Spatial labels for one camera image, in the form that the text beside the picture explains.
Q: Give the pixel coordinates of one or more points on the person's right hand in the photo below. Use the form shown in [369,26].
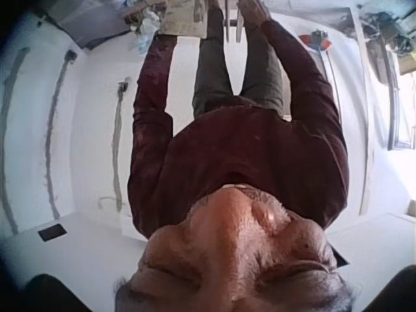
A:
[253,11]

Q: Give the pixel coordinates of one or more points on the red and blue plastic tool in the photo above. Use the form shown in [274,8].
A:
[313,40]

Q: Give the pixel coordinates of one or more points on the grey plaster-stained board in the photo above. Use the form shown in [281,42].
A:
[183,16]

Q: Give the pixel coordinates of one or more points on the person's legs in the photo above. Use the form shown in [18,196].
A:
[213,74]

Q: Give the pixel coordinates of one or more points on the brown wooden clutter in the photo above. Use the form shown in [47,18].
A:
[131,13]

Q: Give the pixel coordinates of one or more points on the heap of construction clutter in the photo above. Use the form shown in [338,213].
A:
[386,31]

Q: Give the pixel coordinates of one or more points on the dark rectangular recessed box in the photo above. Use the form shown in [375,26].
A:
[52,232]
[339,256]

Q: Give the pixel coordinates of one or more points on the white door frame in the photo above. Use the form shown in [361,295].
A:
[362,107]

